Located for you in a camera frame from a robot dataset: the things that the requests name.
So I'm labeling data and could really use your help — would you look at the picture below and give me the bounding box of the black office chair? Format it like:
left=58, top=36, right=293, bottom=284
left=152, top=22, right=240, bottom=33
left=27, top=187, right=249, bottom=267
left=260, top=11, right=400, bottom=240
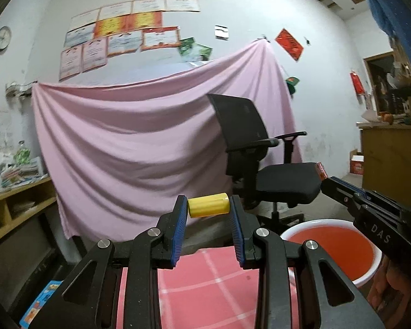
left=206, top=93, right=324, bottom=235

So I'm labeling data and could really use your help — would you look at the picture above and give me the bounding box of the wooden cabinet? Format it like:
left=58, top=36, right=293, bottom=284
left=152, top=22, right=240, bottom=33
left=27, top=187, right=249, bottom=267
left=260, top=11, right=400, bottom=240
left=358, top=123, right=411, bottom=206

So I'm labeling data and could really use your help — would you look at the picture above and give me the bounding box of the pink hanging sheet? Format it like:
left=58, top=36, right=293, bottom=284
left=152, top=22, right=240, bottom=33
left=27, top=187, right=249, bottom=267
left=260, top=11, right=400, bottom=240
left=31, top=39, right=304, bottom=240

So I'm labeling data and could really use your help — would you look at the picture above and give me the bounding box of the green cap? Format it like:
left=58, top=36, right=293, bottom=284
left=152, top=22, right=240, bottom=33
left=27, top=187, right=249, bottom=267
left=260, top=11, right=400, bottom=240
left=285, top=76, right=300, bottom=95

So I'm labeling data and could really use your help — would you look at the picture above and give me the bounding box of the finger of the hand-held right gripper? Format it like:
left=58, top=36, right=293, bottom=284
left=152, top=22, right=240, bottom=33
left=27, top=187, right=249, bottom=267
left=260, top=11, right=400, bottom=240
left=320, top=176, right=370, bottom=215

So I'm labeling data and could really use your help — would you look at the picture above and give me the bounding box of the red diamond wall paper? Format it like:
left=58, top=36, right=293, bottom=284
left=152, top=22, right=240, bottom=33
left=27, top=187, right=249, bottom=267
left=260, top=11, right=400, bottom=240
left=275, top=28, right=304, bottom=61

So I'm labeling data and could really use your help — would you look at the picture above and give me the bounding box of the red bin with white rim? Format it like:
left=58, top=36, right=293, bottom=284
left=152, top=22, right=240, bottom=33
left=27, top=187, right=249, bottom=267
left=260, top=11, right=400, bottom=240
left=279, top=219, right=383, bottom=290

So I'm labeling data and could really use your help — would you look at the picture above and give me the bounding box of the yellow cylinder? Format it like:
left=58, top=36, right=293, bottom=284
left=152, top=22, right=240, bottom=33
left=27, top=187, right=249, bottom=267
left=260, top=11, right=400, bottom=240
left=188, top=194, right=231, bottom=218

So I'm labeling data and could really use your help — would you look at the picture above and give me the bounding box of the green patterned bottle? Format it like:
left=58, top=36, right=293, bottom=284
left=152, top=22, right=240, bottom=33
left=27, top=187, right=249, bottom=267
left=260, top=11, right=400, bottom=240
left=14, top=140, right=31, bottom=165

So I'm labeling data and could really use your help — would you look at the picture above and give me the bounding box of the blue hanging cloth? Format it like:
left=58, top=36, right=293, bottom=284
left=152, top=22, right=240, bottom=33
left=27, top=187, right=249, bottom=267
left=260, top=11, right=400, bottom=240
left=358, top=0, right=411, bottom=97

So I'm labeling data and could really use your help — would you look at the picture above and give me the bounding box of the small red and white box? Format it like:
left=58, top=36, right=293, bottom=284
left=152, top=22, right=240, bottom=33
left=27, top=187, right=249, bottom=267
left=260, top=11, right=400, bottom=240
left=314, top=162, right=329, bottom=181

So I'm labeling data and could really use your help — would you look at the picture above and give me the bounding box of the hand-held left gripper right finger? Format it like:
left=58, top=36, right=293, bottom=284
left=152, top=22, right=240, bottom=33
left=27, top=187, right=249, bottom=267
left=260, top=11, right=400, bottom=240
left=229, top=195, right=381, bottom=329

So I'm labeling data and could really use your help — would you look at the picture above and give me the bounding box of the red and white cardboard box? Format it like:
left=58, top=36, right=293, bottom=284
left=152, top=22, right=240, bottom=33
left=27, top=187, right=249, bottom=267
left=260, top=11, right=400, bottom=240
left=349, top=149, right=365, bottom=175

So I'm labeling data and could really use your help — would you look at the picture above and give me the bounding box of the stack of papers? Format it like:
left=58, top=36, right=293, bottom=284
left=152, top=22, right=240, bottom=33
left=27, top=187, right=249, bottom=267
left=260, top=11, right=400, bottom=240
left=0, top=158, right=48, bottom=187

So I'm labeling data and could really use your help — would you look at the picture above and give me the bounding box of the red hanging wall charm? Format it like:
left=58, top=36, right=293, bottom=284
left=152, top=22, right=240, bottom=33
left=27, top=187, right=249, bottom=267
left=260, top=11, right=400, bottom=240
left=350, top=71, right=365, bottom=95

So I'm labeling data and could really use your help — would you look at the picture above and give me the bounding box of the blue printed packet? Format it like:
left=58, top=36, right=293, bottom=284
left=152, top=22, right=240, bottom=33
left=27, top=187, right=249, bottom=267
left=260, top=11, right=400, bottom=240
left=19, top=280, right=64, bottom=328

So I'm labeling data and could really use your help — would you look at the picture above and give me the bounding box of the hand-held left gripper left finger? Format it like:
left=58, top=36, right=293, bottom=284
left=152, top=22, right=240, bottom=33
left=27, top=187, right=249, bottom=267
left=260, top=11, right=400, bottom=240
left=34, top=195, right=189, bottom=329

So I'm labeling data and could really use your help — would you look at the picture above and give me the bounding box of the person's right hand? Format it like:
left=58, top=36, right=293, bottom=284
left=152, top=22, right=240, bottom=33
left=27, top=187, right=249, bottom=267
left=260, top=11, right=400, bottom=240
left=366, top=257, right=411, bottom=312

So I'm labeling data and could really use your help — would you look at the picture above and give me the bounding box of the green wall poster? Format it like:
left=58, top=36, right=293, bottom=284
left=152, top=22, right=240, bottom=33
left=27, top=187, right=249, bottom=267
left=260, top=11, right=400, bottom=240
left=178, top=37, right=213, bottom=63

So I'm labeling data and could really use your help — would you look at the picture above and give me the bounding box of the group of wall certificates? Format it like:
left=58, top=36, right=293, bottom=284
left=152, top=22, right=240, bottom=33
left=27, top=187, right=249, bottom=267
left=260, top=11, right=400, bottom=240
left=58, top=0, right=201, bottom=82

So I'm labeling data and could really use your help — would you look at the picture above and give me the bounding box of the wooden shelf unit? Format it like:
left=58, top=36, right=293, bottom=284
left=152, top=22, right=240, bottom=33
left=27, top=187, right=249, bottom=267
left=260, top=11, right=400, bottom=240
left=0, top=176, right=76, bottom=316

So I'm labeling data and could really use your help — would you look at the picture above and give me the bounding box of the round wall clock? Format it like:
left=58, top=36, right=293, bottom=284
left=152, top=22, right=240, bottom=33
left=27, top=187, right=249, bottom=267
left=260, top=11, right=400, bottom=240
left=0, top=25, right=12, bottom=52

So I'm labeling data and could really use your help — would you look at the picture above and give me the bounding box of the pink checked tablecloth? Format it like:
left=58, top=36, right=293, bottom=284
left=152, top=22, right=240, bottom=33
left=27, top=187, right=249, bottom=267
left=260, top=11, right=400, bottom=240
left=118, top=247, right=300, bottom=329

